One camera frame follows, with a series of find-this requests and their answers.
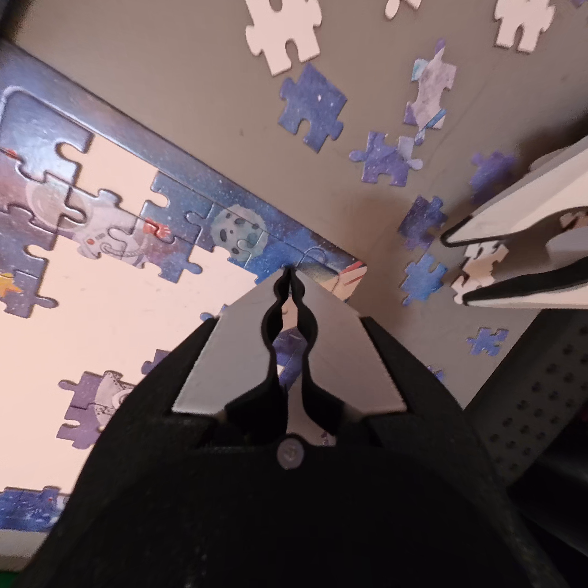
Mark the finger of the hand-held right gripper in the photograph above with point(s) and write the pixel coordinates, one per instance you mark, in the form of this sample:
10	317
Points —
542	298
528	206

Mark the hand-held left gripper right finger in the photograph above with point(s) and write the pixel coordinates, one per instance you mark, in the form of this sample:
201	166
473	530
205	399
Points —
353	367

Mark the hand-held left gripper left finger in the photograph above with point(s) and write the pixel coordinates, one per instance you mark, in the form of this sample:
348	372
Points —
225	367

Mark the dark blue puzzle piece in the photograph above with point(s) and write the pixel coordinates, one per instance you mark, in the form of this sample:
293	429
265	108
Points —
287	353

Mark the star print puzzle piece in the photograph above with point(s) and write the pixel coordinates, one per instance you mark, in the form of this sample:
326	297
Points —
156	360

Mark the white-backed puzzle piece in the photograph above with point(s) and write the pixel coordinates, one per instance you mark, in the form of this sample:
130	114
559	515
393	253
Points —
482	259

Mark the space puzzle board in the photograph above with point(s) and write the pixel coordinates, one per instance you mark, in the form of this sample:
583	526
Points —
115	321

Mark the joined satellite puzzle pieces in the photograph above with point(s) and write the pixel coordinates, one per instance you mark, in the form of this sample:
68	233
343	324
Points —
87	404

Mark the grey desk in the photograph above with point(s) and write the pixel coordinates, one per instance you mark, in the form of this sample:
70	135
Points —
183	92

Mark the black dotted mat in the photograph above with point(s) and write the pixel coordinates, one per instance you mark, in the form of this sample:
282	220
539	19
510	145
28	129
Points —
528	404

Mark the pile of loose puzzle pieces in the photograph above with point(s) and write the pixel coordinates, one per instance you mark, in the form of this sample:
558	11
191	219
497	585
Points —
285	32

